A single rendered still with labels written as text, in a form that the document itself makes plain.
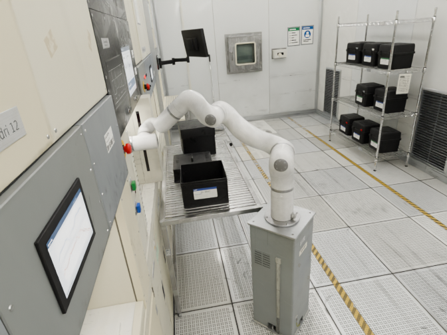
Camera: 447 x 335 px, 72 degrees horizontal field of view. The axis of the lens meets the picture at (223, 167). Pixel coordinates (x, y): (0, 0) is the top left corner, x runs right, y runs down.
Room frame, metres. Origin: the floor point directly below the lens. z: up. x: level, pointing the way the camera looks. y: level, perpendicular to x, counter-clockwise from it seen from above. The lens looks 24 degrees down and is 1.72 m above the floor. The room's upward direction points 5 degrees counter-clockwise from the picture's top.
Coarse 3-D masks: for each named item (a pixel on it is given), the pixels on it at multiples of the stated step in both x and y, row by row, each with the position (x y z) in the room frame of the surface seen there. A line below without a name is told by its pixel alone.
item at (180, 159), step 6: (174, 156) 2.19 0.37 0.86; (180, 156) 2.18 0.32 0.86; (186, 156) 2.16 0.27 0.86; (192, 156) 2.08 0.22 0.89; (198, 156) 2.14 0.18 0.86; (204, 156) 2.13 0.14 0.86; (210, 156) 2.13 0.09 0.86; (174, 162) 2.07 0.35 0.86; (180, 162) 2.05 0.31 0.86; (186, 162) 2.05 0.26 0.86; (192, 162) 2.04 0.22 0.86; (198, 162) 2.03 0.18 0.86; (174, 168) 1.96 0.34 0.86; (174, 174) 1.93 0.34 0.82; (174, 180) 1.94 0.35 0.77
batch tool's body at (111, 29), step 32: (96, 0) 1.14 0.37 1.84; (96, 32) 1.02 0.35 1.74; (128, 32) 1.80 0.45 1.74; (128, 96) 1.37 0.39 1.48; (128, 128) 1.73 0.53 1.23; (128, 160) 1.10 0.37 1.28; (160, 160) 1.83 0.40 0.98; (160, 256) 1.38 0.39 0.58; (160, 288) 1.17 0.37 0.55; (160, 320) 1.01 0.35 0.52
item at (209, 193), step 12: (180, 168) 1.79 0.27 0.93; (192, 168) 1.85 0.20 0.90; (204, 168) 1.86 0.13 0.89; (216, 168) 1.86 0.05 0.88; (180, 180) 1.61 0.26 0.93; (192, 180) 1.85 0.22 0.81; (204, 180) 1.59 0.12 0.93; (216, 180) 1.59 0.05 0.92; (192, 192) 1.58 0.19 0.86; (204, 192) 1.58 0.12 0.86; (216, 192) 1.59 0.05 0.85; (192, 204) 1.58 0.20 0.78; (204, 204) 1.58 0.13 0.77; (216, 204) 1.59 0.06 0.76
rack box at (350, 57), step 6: (354, 42) 4.36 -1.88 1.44; (360, 42) 4.25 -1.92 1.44; (366, 42) 4.23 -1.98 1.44; (372, 42) 4.21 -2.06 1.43; (348, 48) 4.36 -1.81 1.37; (354, 48) 4.26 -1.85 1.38; (360, 48) 4.16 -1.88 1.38; (348, 54) 4.38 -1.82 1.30; (354, 54) 4.25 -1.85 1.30; (360, 54) 4.16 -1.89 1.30; (348, 60) 4.37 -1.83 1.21; (354, 60) 4.24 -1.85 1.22; (360, 60) 4.17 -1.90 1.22
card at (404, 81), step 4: (400, 76) 3.37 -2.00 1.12; (404, 76) 3.37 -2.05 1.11; (408, 76) 3.38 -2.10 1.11; (400, 80) 3.37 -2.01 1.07; (404, 80) 3.37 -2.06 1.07; (408, 80) 3.38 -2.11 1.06; (400, 84) 3.37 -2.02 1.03; (404, 84) 3.37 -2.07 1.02; (408, 84) 3.38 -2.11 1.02; (396, 88) 3.36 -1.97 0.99; (400, 88) 3.37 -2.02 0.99; (404, 88) 3.37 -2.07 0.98; (408, 88) 3.38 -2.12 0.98; (396, 92) 3.36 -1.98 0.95; (400, 92) 3.37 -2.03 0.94; (404, 92) 3.37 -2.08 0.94
